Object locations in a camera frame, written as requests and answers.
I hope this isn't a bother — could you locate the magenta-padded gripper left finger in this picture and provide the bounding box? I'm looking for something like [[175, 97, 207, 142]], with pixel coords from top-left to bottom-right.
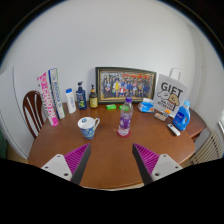
[[40, 143, 92, 186]]

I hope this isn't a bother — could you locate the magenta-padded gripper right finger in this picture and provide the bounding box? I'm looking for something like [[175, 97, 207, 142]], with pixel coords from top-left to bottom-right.
[[131, 143, 184, 186]]

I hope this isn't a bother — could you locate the white blue-capped lotion bottle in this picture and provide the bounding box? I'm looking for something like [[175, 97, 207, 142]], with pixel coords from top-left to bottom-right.
[[65, 87, 77, 115]]

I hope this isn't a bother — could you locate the white radiator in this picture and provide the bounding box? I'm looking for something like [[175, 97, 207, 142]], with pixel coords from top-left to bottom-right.
[[189, 129, 224, 165]]

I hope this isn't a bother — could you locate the blue patterned ceramic mug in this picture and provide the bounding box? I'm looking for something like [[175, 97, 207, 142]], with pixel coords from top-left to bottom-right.
[[77, 116, 101, 140]]

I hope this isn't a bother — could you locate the framed group picture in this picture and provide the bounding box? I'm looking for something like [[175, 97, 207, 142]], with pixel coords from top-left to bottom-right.
[[95, 66, 158, 105]]

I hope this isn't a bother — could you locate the clear purple-capped water bottle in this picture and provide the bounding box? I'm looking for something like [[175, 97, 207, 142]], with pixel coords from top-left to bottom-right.
[[117, 96, 134, 138]]

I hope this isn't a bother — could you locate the white paper gift bag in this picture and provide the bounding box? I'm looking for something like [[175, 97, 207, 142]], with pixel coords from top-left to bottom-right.
[[153, 67, 189, 118]]

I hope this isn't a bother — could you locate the white remote control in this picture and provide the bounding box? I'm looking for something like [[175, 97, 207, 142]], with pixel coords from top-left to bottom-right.
[[166, 123, 182, 137]]

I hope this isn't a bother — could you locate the small patterned snack packet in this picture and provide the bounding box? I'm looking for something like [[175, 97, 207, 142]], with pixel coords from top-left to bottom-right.
[[153, 112, 168, 122]]

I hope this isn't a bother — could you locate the green plastic crate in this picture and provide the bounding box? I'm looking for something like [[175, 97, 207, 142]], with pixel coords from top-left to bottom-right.
[[0, 129, 8, 159]]

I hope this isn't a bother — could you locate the blue detergent bottle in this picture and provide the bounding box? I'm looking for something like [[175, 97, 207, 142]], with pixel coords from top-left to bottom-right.
[[172, 99, 192, 132]]

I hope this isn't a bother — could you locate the dark blue pump bottle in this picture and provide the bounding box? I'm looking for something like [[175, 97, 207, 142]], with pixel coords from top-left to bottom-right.
[[75, 81, 88, 111]]

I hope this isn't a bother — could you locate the blue tissue pack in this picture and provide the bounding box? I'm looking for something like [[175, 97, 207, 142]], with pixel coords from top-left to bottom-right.
[[137, 97, 156, 114]]

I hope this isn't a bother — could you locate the white refrigerator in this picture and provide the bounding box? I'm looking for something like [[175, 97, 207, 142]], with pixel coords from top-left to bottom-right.
[[0, 66, 29, 159]]

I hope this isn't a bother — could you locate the amber yellow-labelled pump bottle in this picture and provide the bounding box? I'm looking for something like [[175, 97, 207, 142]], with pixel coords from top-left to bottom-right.
[[88, 84, 99, 109]]

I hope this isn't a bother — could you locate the brown wooden chair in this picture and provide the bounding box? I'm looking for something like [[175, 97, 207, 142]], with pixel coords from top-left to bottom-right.
[[22, 90, 46, 140]]

